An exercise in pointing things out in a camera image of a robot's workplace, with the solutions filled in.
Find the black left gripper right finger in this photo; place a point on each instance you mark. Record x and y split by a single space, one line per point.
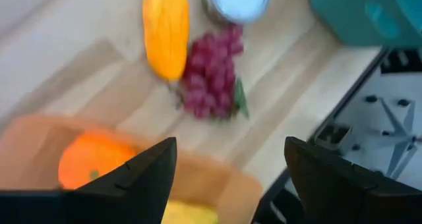
356 204

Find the black aluminium rig frame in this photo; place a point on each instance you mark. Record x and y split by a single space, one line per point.
280 201

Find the toy yellow banana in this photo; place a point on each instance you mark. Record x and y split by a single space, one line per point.
188 214

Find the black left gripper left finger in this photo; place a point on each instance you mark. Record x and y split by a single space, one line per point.
99 204

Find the tin can green tuna label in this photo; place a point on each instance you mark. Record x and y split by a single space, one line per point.
237 3

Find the teal plastic basket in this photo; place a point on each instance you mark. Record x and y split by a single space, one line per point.
362 16

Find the toy red grapes bunch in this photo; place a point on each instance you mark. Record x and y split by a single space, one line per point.
211 75

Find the toy orange fruit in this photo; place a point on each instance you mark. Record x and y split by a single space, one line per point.
92 155

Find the grey office chair base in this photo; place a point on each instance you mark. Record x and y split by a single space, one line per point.
399 135

